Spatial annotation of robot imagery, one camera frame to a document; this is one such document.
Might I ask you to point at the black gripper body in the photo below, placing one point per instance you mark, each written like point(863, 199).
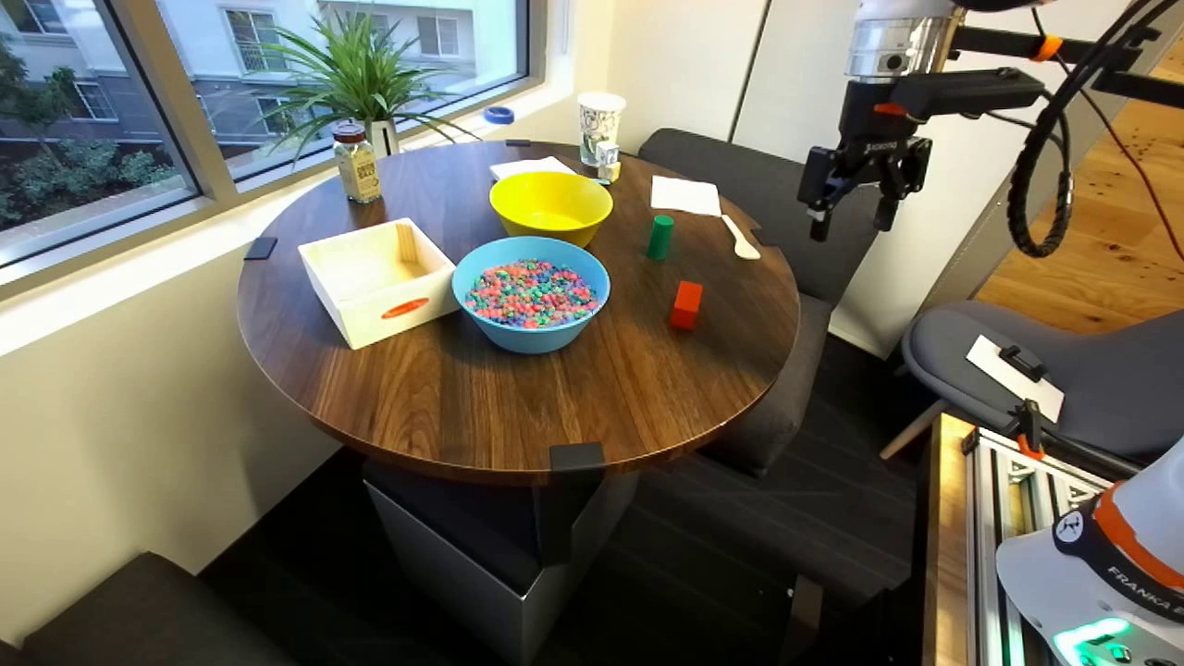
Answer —
point(863, 155)

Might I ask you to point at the orange rectangular block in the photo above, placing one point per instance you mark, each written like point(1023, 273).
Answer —
point(687, 307)

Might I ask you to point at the green cylinder block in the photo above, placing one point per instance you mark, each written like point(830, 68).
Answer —
point(660, 237)

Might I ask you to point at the dark grey upholstered bench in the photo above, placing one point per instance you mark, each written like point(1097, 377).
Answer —
point(765, 199)

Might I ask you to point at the white plastic spoon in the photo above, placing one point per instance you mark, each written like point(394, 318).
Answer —
point(740, 237)

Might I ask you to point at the white paper napkin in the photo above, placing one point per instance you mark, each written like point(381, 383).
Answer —
point(687, 196)

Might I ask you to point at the black clip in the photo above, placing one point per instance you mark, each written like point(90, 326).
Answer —
point(1023, 360)

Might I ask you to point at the small glass shaker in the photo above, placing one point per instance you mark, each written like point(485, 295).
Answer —
point(609, 165)

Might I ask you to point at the wooden chair leg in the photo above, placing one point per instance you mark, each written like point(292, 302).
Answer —
point(912, 431)

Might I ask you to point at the white paper sheet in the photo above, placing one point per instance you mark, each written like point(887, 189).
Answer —
point(1031, 385)

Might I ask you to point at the dotted paper cup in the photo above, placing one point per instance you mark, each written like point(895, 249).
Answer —
point(601, 124)

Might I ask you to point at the black mounting bar orange band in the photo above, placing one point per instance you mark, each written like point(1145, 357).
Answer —
point(1085, 54)

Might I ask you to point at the orange black clamp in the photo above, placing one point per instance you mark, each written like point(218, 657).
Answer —
point(1025, 431)

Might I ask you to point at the yellow bowl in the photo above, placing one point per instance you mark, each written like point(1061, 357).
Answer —
point(549, 207)

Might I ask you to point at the grey shell chair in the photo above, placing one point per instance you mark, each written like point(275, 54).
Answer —
point(1110, 383)

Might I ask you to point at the white folded paper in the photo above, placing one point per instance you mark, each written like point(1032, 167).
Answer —
point(530, 167)

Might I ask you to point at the colorful candy pile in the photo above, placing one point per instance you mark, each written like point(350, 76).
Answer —
point(534, 295)

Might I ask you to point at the blue bowl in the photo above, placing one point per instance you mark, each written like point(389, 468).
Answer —
point(530, 335)

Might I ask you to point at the blue white round disc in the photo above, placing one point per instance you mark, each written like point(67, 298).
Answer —
point(498, 117)

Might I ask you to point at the glass jar dark lid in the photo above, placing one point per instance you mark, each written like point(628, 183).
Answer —
point(358, 167)

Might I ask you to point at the white wooden box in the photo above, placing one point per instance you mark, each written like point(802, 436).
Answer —
point(358, 279)

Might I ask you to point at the green potted plant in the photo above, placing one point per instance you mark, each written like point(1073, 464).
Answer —
point(354, 76)

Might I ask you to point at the small black table clamp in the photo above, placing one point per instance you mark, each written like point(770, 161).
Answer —
point(262, 249)

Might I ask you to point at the dark floor cushion seat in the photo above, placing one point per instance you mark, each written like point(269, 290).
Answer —
point(135, 615)

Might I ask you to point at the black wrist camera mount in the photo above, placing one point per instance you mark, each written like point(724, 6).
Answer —
point(962, 93)

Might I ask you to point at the aluminium robot stand frame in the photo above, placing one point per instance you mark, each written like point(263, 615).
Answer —
point(976, 542)

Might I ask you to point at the grey table pedestal box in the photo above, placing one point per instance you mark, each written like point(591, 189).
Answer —
point(484, 569)

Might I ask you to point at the grey window frame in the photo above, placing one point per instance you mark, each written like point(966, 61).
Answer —
point(173, 97)

